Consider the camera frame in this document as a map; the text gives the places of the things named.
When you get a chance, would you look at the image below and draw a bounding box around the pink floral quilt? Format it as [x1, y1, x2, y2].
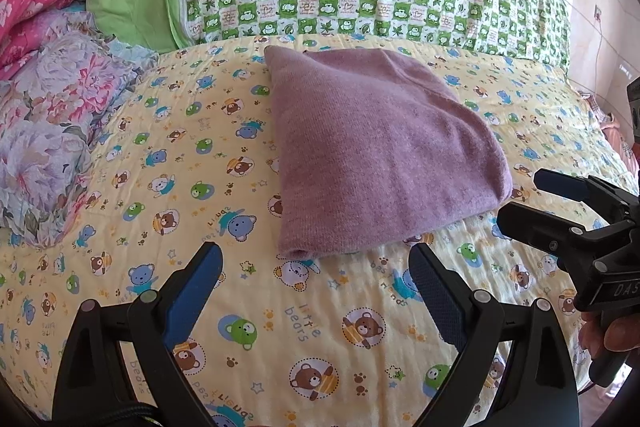
[0, 0, 103, 80]

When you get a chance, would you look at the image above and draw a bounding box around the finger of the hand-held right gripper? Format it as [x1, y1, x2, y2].
[496, 202, 601, 270]
[533, 168, 626, 228]

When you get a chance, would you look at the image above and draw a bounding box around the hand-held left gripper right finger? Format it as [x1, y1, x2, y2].
[408, 243, 583, 427]

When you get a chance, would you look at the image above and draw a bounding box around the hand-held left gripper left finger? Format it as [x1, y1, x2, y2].
[50, 241, 224, 427]

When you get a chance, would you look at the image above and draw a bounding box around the pink checked cloth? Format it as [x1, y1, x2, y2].
[575, 89, 633, 168]

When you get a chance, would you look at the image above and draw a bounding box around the wall cable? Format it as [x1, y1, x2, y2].
[592, 14, 607, 100]

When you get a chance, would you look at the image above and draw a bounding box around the person's right hand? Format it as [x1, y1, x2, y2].
[580, 309, 607, 359]

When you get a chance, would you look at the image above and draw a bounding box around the purple floral quilt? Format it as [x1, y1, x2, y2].
[0, 9, 161, 250]

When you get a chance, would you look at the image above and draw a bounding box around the purple knit sweater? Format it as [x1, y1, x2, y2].
[263, 45, 513, 260]

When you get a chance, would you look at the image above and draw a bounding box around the yellow bear-print bed sheet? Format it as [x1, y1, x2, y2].
[0, 34, 640, 427]

